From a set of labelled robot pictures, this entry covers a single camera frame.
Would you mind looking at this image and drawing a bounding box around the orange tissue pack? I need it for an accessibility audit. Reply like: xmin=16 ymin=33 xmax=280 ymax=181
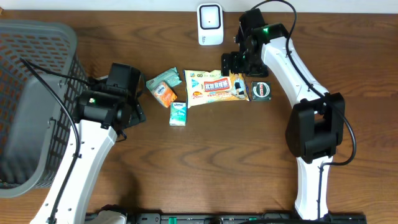
xmin=151 ymin=82 xmax=177 ymax=108

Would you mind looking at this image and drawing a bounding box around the teal Kleenex tissue pack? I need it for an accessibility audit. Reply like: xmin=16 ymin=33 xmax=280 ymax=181
xmin=169 ymin=102 xmax=187 ymax=126

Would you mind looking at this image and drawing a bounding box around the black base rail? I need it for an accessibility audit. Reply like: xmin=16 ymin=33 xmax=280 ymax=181
xmin=85 ymin=212 xmax=368 ymax=224

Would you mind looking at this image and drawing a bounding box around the black cable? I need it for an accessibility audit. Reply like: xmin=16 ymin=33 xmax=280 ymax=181
xmin=19 ymin=57 xmax=94 ymax=224
xmin=250 ymin=0 xmax=357 ymax=221

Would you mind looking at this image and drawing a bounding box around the grey plastic basket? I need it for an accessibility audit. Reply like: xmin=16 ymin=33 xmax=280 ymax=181
xmin=1 ymin=19 xmax=87 ymax=198

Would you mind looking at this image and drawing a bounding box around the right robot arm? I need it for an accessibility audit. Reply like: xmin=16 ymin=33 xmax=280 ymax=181
xmin=221 ymin=9 xmax=345 ymax=220

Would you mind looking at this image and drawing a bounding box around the white barcode scanner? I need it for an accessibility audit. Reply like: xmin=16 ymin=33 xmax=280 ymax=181
xmin=197 ymin=3 xmax=224 ymax=45

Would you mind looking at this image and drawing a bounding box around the right black cable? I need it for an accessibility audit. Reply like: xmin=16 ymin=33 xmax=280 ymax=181
xmin=250 ymin=0 xmax=357 ymax=221

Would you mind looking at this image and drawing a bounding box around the yellow wet wipes pack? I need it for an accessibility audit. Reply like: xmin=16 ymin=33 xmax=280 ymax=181
xmin=183 ymin=70 xmax=249 ymax=109

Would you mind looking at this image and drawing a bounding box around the left black cable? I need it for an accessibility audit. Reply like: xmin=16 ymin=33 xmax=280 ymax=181
xmin=19 ymin=57 xmax=94 ymax=224

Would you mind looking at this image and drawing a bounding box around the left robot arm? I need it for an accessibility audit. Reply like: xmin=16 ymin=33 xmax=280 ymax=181
xmin=31 ymin=63 xmax=146 ymax=224

